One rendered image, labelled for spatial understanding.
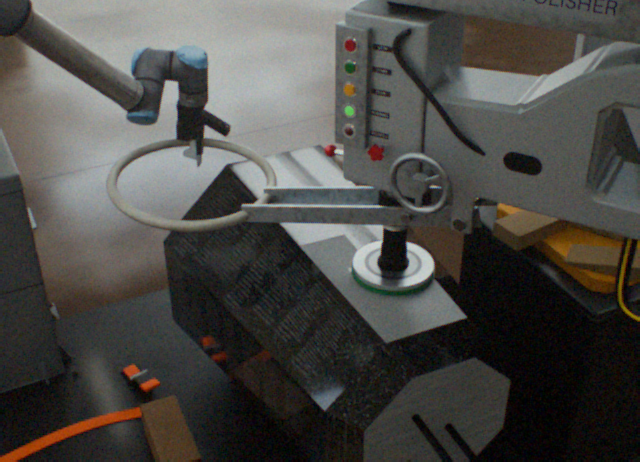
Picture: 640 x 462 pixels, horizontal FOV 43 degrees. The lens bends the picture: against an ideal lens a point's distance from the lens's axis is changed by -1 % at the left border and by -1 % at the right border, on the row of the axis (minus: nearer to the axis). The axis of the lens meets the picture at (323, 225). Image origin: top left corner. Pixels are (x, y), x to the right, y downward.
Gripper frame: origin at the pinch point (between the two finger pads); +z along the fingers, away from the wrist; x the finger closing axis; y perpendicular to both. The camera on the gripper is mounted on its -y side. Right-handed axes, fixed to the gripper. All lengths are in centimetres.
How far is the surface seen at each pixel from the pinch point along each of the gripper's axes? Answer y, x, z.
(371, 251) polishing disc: -50, 52, -5
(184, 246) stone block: 4.2, 15.5, 23.6
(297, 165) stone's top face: -30.8, -1.8, 2.0
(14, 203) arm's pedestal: 59, 7, 15
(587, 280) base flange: -109, 56, -1
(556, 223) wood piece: -105, 35, -5
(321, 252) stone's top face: -37, 48, -1
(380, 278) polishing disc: -51, 64, -6
